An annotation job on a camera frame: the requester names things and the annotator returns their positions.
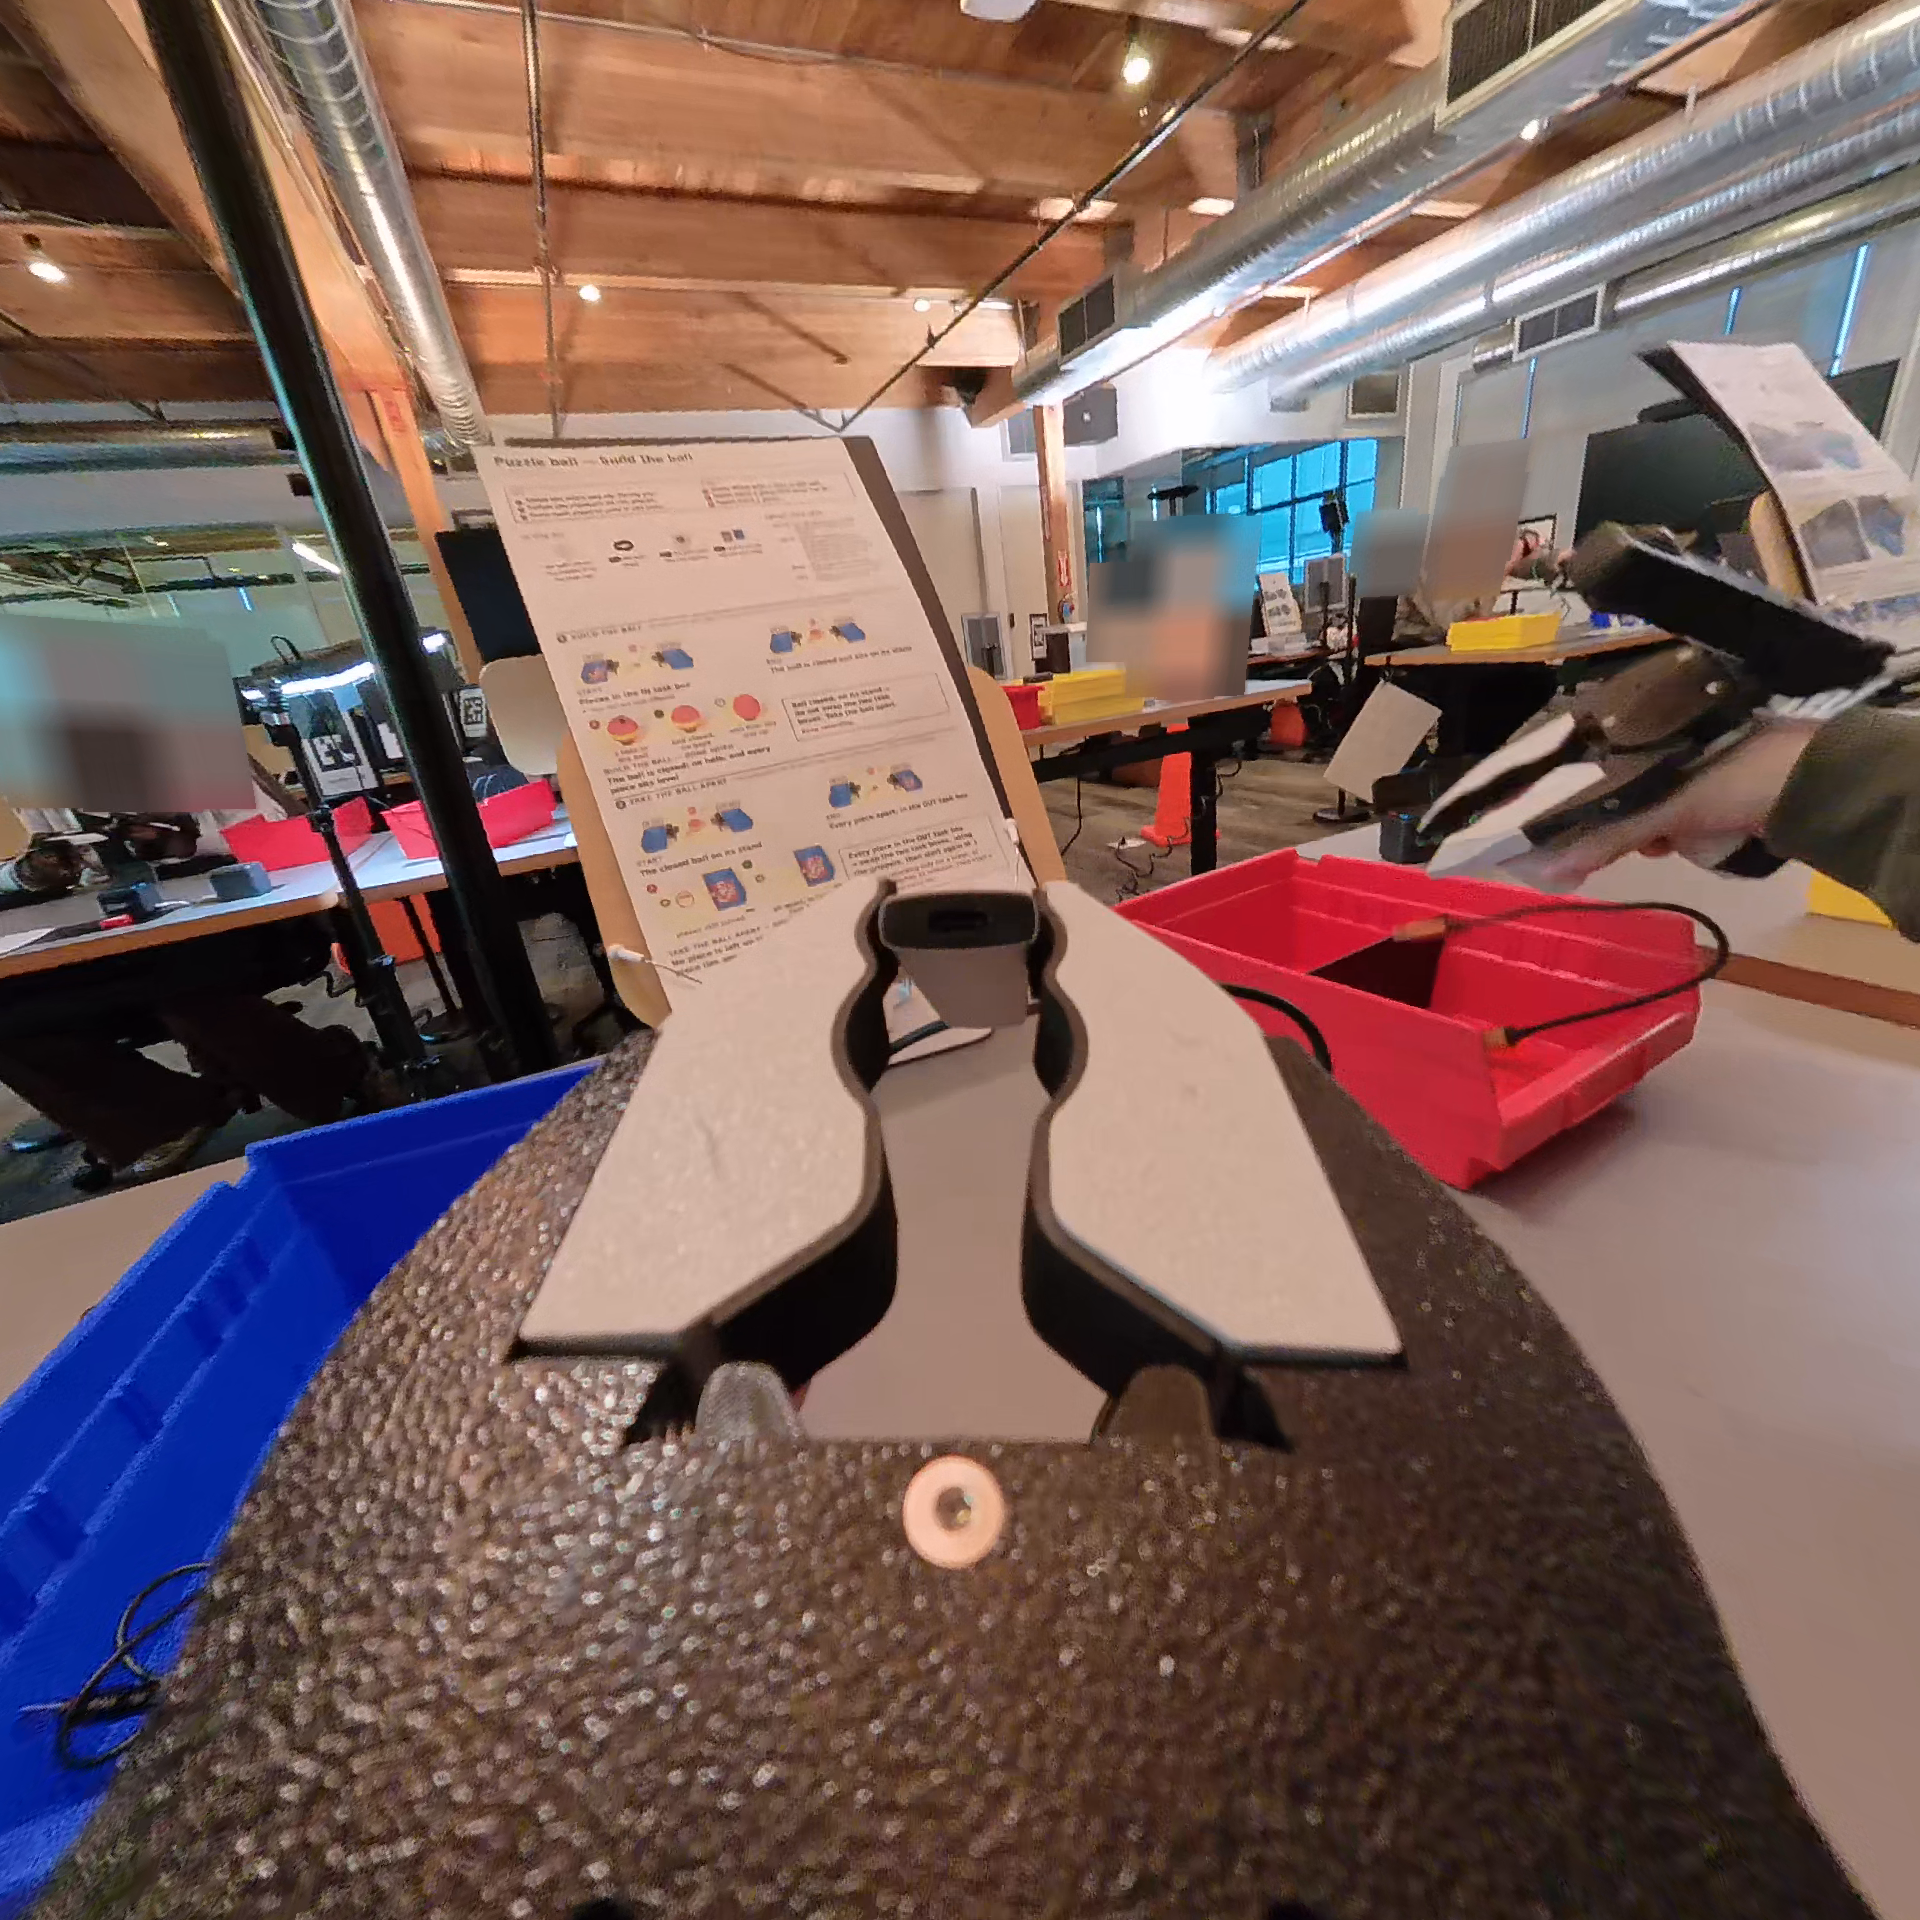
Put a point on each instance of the person's right hand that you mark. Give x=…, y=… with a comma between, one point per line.
x=1694, y=820

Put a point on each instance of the red plastic bin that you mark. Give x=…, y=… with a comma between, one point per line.
x=1500, y=1110

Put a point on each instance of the orange traffic cone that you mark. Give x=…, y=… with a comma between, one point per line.
x=1171, y=803

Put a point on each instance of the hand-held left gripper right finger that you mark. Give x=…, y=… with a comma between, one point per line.
x=1202, y=1156

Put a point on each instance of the grey usb hub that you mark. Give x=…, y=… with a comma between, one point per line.
x=962, y=960

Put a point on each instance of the wooden office desk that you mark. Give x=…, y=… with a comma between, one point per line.
x=1141, y=722
x=1577, y=648

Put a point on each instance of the silver ventilation duct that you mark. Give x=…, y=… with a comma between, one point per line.
x=1500, y=308
x=1622, y=172
x=383, y=196

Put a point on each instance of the small red bin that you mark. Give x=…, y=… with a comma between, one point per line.
x=465, y=820
x=284, y=839

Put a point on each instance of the person's right forearm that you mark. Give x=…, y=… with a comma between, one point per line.
x=1861, y=810

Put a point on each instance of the blue plastic bin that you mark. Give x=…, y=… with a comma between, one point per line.
x=150, y=1350

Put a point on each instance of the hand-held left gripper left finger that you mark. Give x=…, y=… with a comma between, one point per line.
x=706, y=1141

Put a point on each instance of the yellow plastic bin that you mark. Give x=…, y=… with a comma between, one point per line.
x=1853, y=901
x=1500, y=634
x=1089, y=698

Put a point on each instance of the black camera tripod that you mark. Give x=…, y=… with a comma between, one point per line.
x=340, y=751

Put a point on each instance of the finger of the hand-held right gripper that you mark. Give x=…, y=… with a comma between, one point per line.
x=1494, y=773
x=1517, y=834

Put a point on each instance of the white office desk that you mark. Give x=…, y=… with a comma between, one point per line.
x=225, y=901

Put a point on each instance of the white sign card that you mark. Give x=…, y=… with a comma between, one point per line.
x=1381, y=743

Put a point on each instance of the black monitor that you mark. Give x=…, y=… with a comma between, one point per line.
x=1651, y=464

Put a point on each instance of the printed instruction sheet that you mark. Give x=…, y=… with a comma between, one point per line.
x=721, y=675

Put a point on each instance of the beige and black display board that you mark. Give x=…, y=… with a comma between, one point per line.
x=517, y=722

